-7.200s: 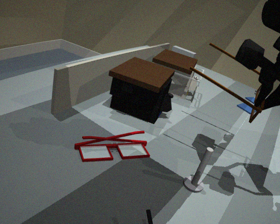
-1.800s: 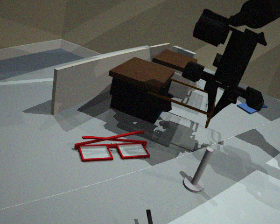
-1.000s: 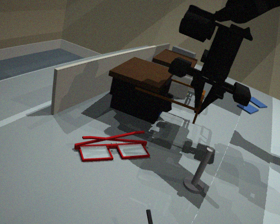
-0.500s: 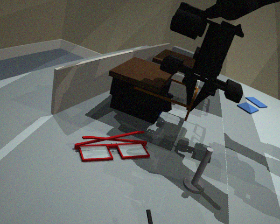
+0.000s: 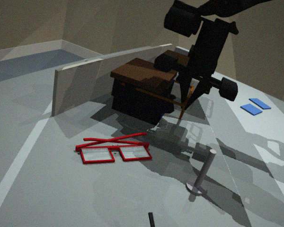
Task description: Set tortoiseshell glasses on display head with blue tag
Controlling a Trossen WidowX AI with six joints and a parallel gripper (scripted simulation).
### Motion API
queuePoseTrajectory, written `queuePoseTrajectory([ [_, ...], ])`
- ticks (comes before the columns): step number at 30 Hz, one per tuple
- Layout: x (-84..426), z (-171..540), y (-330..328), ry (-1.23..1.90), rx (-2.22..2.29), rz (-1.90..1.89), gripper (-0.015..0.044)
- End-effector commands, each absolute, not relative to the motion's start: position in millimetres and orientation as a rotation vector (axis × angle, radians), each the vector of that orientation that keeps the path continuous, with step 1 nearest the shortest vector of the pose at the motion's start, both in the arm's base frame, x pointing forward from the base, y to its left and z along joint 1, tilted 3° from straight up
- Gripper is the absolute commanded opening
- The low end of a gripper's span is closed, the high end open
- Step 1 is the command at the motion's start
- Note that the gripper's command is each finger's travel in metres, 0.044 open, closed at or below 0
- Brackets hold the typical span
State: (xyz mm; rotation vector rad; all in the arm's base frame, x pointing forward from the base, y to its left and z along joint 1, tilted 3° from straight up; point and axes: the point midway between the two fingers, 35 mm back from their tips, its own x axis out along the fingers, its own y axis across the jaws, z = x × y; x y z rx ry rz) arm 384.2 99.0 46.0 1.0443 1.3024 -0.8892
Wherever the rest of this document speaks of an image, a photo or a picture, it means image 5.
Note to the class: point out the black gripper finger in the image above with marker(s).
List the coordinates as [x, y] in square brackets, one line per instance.
[184, 87]
[196, 94]

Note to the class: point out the blue flat rectangular plate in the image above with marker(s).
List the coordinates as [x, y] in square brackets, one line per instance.
[259, 103]
[251, 109]

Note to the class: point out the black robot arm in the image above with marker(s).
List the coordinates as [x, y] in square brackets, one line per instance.
[186, 20]

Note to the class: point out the beige flat panel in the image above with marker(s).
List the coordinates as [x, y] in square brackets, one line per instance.
[82, 82]

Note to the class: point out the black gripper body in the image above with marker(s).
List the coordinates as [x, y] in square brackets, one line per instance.
[200, 67]

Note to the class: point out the red glasses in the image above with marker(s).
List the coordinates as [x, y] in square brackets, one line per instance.
[136, 152]

